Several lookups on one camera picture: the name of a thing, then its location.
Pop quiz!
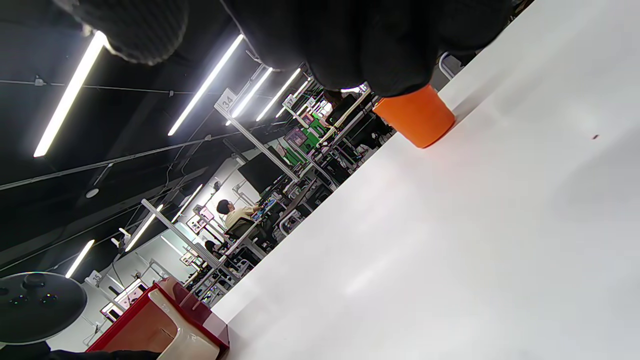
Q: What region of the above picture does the person's right hand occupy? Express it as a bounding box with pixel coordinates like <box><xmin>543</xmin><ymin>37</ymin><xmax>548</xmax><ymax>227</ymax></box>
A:
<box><xmin>52</xmin><ymin>0</ymin><xmax>514</xmax><ymax>99</ymax></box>

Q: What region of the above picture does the person's left hand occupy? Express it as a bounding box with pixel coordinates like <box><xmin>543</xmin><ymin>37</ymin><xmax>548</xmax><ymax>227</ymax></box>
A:
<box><xmin>0</xmin><ymin>341</ymin><xmax>161</xmax><ymax>360</ymax></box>

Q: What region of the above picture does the cream plastic storage bin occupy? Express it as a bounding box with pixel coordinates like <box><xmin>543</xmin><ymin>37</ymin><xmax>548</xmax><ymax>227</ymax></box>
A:
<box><xmin>87</xmin><ymin>276</ymin><xmax>231</xmax><ymax>360</ymax></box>

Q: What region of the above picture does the orange cup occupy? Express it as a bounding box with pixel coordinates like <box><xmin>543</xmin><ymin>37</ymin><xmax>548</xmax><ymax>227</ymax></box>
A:
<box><xmin>372</xmin><ymin>83</ymin><xmax>457</xmax><ymax>150</ymax></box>

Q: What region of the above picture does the white numbered sign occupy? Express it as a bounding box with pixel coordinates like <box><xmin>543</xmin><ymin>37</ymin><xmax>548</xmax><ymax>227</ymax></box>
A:
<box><xmin>214</xmin><ymin>88</ymin><xmax>239</xmax><ymax>114</ymax></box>

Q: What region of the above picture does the black monitor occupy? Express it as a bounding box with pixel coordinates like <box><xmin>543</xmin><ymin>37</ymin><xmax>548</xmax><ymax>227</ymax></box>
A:
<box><xmin>237</xmin><ymin>152</ymin><xmax>287</xmax><ymax>195</ymax></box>

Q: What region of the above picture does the group of ceiling strip lights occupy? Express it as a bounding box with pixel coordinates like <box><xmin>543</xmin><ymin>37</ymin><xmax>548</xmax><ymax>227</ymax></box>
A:
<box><xmin>33</xmin><ymin>30</ymin><xmax>314</xmax><ymax>279</ymax></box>

